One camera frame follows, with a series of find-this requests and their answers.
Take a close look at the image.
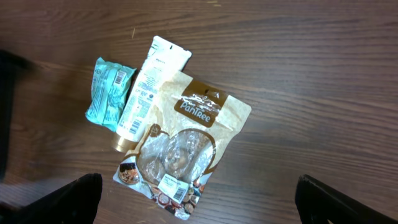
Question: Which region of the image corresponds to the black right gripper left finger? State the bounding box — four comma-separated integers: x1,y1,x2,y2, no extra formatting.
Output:
1,173,103,224

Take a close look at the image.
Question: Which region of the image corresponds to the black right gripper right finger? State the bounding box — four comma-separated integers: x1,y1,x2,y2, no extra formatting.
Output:
295,174,397,224

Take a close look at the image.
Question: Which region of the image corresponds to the teal snack packet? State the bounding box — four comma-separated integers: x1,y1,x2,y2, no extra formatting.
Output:
85,57,136,132

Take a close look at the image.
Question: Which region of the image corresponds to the beige PanTree snack pouch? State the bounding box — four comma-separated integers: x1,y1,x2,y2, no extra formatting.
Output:
113,72,251,220

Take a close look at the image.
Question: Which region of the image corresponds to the white cream tube gold cap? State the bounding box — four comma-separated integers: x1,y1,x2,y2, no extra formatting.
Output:
113,35,192,152

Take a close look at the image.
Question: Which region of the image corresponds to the grey plastic mesh basket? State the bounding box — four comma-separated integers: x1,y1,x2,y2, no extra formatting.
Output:
1,50,32,181

